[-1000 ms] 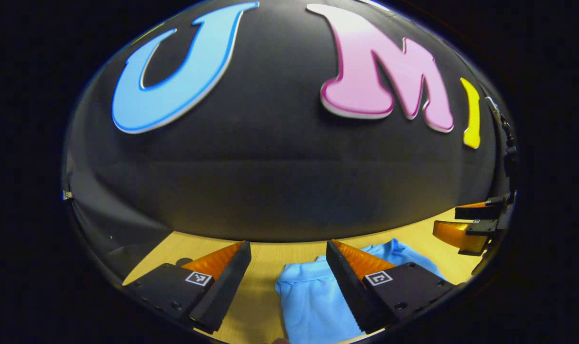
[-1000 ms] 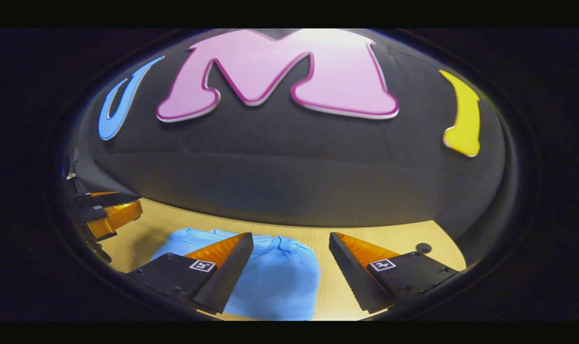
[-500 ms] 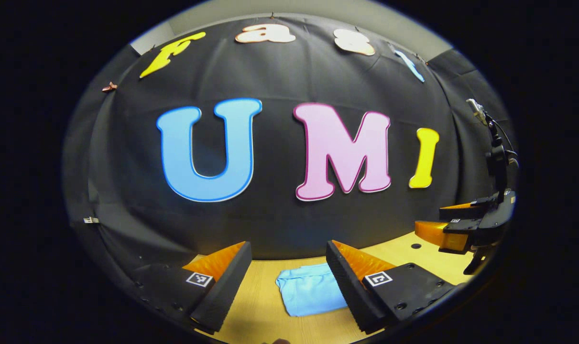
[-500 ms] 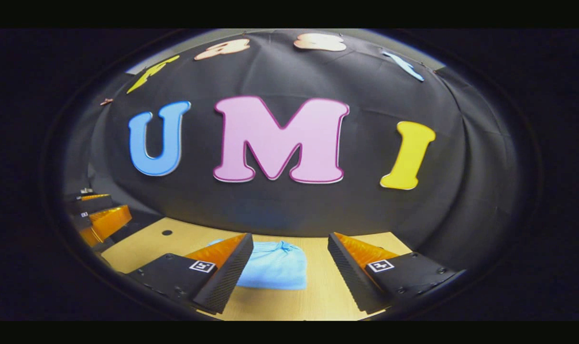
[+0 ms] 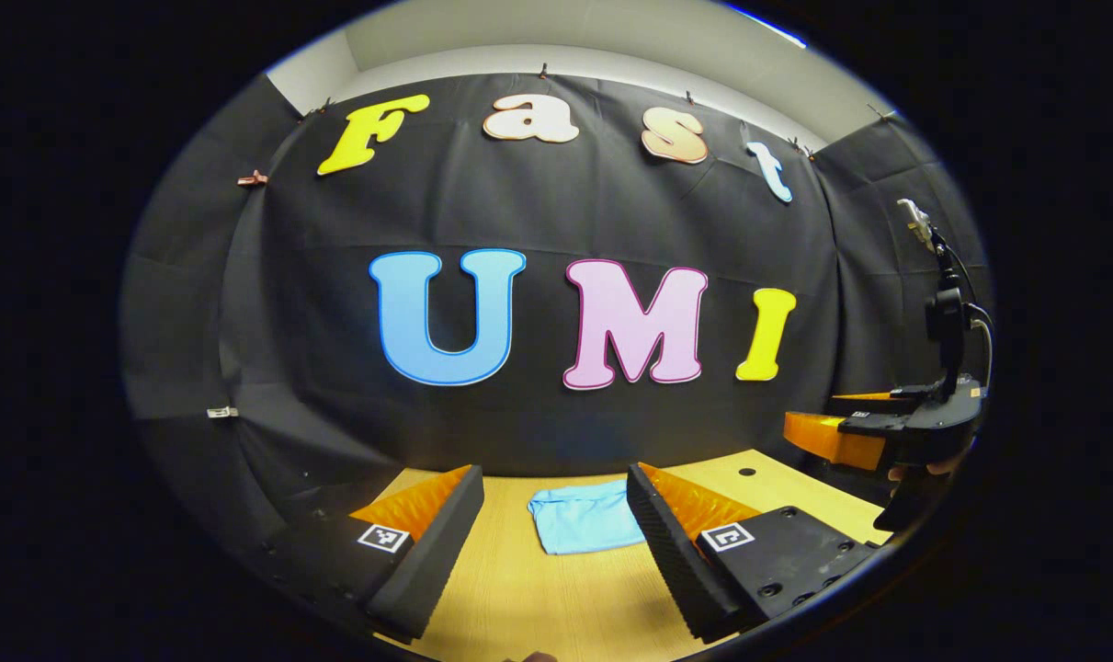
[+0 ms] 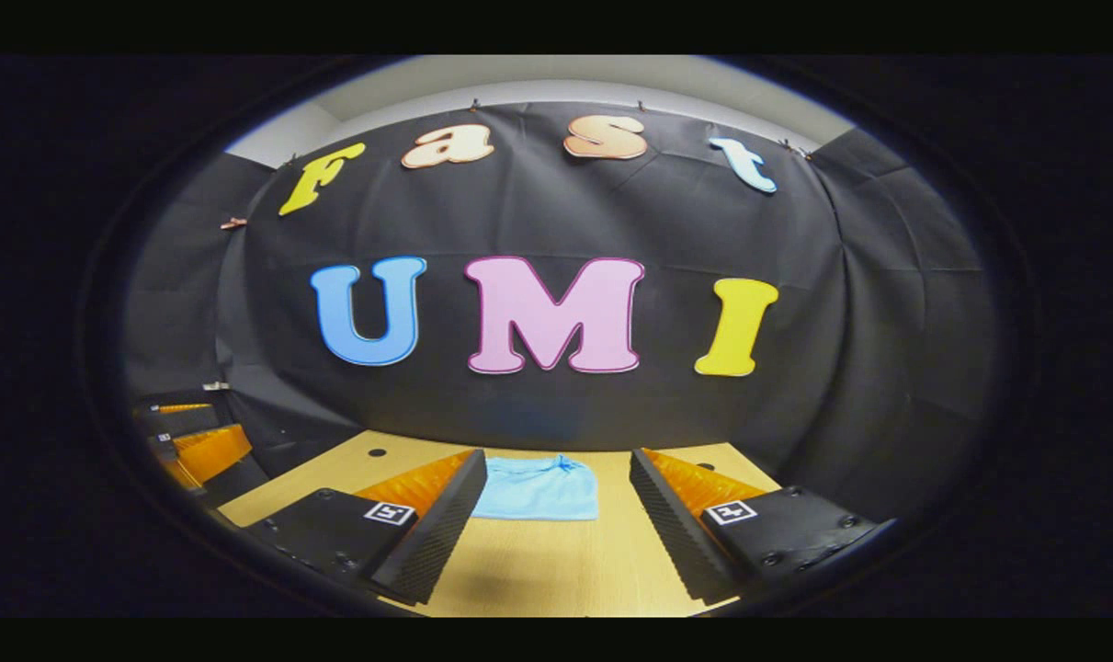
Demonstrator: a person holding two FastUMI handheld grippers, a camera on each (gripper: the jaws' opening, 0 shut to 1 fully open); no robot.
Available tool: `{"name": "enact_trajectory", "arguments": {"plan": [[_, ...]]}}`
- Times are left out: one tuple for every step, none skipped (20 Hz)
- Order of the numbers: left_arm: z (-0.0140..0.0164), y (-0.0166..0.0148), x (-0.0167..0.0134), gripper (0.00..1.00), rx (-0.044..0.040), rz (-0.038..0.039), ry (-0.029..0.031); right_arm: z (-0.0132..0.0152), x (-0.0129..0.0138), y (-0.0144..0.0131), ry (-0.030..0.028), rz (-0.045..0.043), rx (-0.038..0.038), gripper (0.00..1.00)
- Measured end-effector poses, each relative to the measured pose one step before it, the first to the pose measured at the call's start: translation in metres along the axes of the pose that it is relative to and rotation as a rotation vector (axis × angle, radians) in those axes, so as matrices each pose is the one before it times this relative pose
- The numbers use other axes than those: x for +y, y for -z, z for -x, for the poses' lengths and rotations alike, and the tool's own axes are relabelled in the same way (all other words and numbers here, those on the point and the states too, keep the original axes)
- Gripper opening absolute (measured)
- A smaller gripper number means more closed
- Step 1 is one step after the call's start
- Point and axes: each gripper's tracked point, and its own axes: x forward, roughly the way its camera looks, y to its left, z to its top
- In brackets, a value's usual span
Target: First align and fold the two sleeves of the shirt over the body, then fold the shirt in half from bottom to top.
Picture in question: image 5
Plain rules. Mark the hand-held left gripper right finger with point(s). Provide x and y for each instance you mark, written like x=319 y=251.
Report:
x=662 y=552

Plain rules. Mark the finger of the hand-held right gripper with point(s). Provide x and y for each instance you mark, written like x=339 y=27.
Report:
x=873 y=397
x=832 y=439

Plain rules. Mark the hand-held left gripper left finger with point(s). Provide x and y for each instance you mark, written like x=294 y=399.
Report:
x=432 y=561

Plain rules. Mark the light blue T-shirt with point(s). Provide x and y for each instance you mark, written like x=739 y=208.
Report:
x=584 y=519

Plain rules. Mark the black backdrop cloth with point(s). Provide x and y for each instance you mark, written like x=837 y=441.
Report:
x=538 y=423

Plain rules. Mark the white clip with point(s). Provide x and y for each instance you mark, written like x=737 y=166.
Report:
x=222 y=412

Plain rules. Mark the copper clip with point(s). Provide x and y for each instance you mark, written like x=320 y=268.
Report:
x=253 y=178

